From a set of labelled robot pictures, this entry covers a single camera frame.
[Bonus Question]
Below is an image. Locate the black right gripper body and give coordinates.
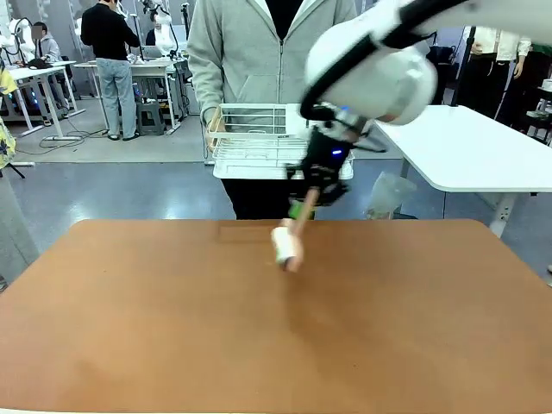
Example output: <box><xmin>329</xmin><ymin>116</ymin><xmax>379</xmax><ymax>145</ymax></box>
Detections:
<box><xmin>286</xmin><ymin>128</ymin><xmax>352</xmax><ymax>204</ymax></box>

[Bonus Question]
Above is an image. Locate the wooden-handled white lint roller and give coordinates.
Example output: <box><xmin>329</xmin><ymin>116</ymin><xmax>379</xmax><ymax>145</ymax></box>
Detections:
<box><xmin>270</xmin><ymin>188</ymin><xmax>321</xmax><ymax>273</ymax></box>

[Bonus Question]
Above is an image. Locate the white wire dish rack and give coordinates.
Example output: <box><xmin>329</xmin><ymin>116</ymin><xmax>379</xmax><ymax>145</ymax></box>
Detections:
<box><xmin>206</xmin><ymin>102</ymin><xmax>355</xmax><ymax>180</ymax></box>

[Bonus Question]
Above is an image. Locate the person's right forearm grey sleeve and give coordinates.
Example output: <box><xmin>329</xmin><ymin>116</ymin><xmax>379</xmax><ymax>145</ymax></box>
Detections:
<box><xmin>187</xmin><ymin>38</ymin><xmax>225</xmax><ymax>116</ymax></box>

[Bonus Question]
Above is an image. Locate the person's right hand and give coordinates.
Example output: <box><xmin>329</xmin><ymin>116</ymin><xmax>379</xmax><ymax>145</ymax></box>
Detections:
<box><xmin>201</xmin><ymin>105</ymin><xmax>227</xmax><ymax>152</ymax></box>

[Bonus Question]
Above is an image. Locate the translucent plastic bag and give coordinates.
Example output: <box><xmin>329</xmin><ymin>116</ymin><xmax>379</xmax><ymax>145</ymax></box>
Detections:
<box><xmin>365</xmin><ymin>171</ymin><xmax>418</xmax><ymax>221</ymax></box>

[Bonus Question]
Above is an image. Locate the person in grey hoodie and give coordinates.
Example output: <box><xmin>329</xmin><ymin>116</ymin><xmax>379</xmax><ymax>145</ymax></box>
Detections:
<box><xmin>186</xmin><ymin>0</ymin><xmax>360</xmax><ymax>221</ymax></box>

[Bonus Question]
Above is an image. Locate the large white table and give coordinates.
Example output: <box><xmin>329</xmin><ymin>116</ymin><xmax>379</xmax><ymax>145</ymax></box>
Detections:
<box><xmin>373</xmin><ymin>104</ymin><xmax>552</xmax><ymax>239</ymax></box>

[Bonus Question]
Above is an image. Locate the grey step stool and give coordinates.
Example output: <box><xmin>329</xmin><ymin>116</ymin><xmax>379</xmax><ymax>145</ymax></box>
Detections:
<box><xmin>136</xmin><ymin>100</ymin><xmax>166</xmax><ymax>136</ymax></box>

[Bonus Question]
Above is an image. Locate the black tripod stand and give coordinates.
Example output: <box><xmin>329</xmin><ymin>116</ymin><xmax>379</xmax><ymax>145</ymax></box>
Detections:
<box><xmin>449</xmin><ymin>25</ymin><xmax>479</xmax><ymax>107</ymax></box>

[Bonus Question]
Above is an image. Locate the white desk with laptop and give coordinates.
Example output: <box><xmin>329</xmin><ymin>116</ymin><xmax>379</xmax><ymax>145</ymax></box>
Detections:
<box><xmin>72</xmin><ymin>56</ymin><xmax>183</xmax><ymax>131</ymax></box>

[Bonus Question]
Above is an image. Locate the person in white jacket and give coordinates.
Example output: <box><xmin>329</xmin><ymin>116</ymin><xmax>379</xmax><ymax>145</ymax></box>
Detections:
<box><xmin>461</xmin><ymin>25</ymin><xmax>534</xmax><ymax>124</ymax></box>

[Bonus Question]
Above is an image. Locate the person in dark clothes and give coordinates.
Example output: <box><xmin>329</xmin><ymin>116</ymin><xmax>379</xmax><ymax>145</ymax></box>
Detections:
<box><xmin>511</xmin><ymin>42</ymin><xmax>552</xmax><ymax>135</ymax></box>

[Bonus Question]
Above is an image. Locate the man in black shirt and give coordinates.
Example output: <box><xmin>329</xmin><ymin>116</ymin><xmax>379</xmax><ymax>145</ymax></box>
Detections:
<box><xmin>79</xmin><ymin>0</ymin><xmax>142</xmax><ymax>142</ymax></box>

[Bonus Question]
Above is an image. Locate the seated person grey hoodie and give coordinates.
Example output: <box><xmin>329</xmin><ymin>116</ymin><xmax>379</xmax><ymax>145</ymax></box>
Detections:
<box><xmin>31</xmin><ymin>21</ymin><xmax>62</xmax><ymax>64</ymax></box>

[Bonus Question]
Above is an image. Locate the yellow patterned cloth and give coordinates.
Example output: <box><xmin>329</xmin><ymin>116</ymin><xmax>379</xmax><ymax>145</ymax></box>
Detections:
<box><xmin>0</xmin><ymin>59</ymin><xmax>19</xmax><ymax>170</ymax></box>

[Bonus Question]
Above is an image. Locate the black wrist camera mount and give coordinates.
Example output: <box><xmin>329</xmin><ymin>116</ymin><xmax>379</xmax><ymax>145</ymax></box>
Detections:
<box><xmin>308</xmin><ymin>103</ymin><xmax>388</xmax><ymax>154</ymax></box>

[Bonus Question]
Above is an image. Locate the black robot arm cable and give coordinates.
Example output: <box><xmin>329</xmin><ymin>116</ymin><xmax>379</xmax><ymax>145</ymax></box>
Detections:
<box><xmin>299</xmin><ymin>0</ymin><xmax>469</xmax><ymax>121</ymax></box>

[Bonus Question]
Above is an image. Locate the floor cables bundle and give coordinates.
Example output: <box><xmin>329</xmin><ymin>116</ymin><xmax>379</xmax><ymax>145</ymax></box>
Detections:
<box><xmin>16</xmin><ymin>123</ymin><xmax>110</xmax><ymax>155</ymax></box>

